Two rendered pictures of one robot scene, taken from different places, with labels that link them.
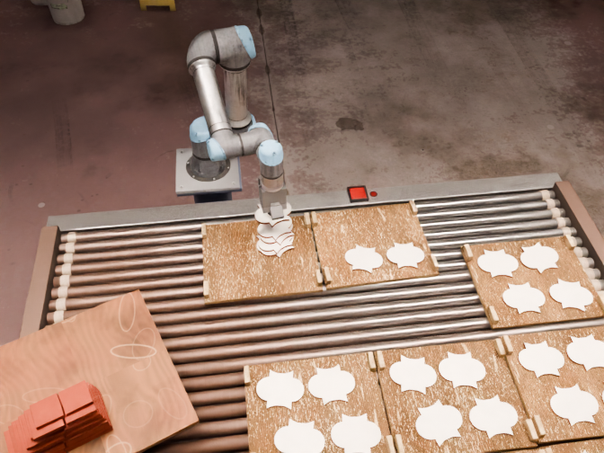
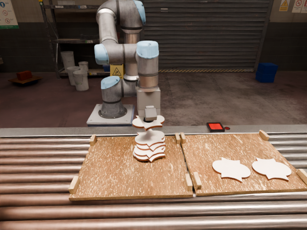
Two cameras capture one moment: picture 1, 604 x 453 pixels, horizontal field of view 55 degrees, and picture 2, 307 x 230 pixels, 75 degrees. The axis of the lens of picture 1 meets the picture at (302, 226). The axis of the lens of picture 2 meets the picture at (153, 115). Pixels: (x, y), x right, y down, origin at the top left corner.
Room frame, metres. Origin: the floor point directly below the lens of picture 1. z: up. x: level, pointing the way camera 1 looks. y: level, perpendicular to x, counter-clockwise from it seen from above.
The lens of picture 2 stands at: (0.67, 0.00, 1.47)
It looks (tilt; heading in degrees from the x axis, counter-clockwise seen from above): 27 degrees down; 7
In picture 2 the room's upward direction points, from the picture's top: straight up
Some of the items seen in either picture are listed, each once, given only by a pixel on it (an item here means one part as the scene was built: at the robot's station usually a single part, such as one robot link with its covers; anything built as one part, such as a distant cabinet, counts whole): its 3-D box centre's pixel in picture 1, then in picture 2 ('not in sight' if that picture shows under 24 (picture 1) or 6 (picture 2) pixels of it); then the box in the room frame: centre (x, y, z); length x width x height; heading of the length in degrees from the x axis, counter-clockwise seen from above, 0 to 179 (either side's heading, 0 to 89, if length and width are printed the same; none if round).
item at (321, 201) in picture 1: (315, 205); (182, 134); (1.59, -0.05, 0.89); 2.08 x 0.09 x 0.06; 98
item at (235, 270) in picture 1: (260, 257); (134, 162); (1.29, 0.15, 0.93); 0.41 x 0.35 x 0.02; 99
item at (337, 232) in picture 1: (371, 244); (234, 158); (1.36, -0.26, 0.93); 0.41 x 0.35 x 0.02; 100
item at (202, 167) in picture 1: (207, 157); (112, 105); (1.81, 0.41, 0.93); 0.15 x 0.15 x 0.10
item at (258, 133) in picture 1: (257, 141); (138, 53); (1.47, 0.15, 1.33); 0.11 x 0.11 x 0.08; 20
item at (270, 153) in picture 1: (270, 158); (147, 58); (1.38, 0.10, 1.33); 0.09 x 0.08 x 0.11; 20
